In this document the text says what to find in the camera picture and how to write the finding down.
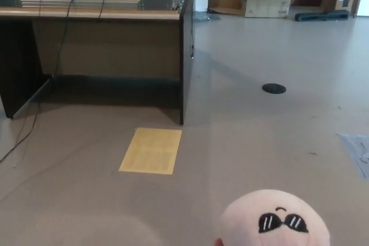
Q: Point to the pink plush dumpling with sunglasses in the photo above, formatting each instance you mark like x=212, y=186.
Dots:
x=250, y=210

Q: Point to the yellow paper sheet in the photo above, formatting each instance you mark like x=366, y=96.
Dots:
x=151, y=151

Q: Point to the crumpled clear plastic wrap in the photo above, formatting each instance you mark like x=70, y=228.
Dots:
x=206, y=16

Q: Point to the wooden office desk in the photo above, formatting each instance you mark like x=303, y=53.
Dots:
x=115, y=44

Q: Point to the clear plastic bag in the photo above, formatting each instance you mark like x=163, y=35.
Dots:
x=356, y=151

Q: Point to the person's bare hand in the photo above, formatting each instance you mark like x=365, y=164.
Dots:
x=219, y=242

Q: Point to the black round floor cover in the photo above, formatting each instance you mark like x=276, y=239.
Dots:
x=274, y=88

